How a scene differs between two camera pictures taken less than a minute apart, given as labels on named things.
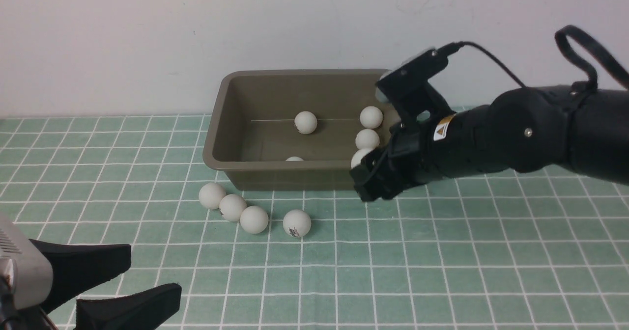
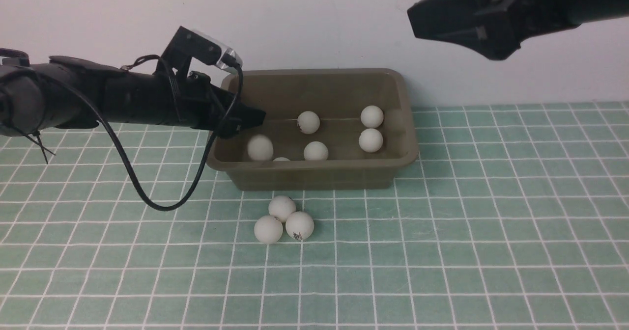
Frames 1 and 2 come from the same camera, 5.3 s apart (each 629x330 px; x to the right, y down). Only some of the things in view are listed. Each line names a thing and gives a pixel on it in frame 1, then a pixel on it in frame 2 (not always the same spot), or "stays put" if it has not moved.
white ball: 231,206 to 281,206
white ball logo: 297,223 stays put
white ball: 254,219 to 268,229
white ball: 211,195 to 260,148
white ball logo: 367,139 stays put
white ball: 371,117 stays put
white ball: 357,155 to 316,151
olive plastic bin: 251,130 stays put
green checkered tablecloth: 509,251 stays put
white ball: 306,122 stays put
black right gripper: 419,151 to 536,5
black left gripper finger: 143,309 to 202,105
